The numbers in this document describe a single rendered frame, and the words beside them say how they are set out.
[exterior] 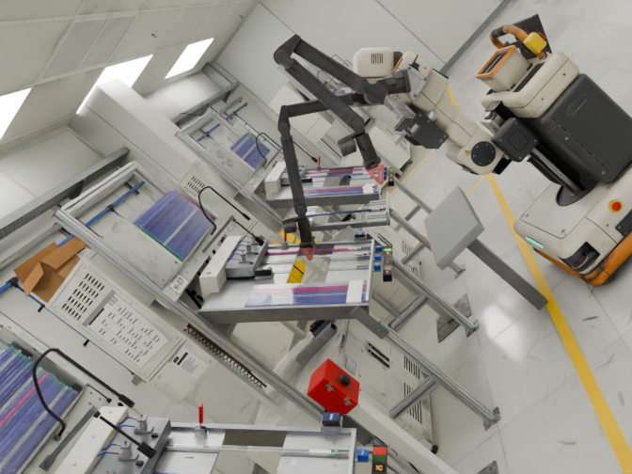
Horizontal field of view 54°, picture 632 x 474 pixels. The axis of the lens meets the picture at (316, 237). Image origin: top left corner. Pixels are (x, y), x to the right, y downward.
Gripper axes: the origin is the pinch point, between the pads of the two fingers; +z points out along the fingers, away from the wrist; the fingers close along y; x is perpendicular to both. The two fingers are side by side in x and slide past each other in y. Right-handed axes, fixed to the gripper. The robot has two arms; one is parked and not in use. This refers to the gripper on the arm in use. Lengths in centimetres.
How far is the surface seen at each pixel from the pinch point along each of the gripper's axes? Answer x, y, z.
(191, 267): -48, 29, -13
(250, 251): -28.1, 0.8, -7.3
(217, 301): -36, 38, 0
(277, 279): -12.7, 19.0, 1.4
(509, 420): 79, 57, 57
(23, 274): -117, 44, -25
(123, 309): -73, 49, -5
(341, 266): 15.5, 7.8, 3.0
